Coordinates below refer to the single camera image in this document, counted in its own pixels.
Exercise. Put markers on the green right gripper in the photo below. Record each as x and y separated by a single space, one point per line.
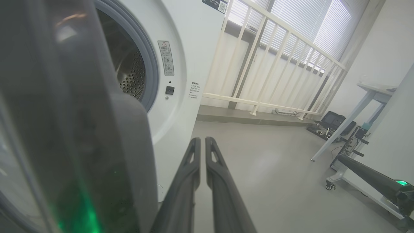
407 197

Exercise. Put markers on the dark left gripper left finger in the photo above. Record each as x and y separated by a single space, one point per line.
181 194

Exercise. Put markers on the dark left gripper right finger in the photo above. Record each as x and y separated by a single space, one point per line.
226 200

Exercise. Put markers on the washing machine glass door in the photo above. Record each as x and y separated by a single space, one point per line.
64 113

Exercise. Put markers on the black case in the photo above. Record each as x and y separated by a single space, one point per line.
333 119

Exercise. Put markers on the stainless steel washing machine drum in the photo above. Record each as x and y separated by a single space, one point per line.
129 71

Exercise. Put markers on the white front-load washing machine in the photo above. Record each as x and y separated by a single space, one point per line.
187 58

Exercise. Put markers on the metal equipment rack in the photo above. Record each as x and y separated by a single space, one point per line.
354 142

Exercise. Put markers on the white slanted-leg table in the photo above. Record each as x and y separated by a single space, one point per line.
376 89

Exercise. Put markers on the white slatted railing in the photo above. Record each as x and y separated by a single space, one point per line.
226 99

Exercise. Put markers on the white power strip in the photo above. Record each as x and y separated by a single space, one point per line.
284 112

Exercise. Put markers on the grey warning sticker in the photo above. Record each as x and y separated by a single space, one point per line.
166 58

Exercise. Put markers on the white window blinds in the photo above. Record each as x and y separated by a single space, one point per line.
300 13

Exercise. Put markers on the black QR code sticker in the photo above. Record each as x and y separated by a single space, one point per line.
216 4

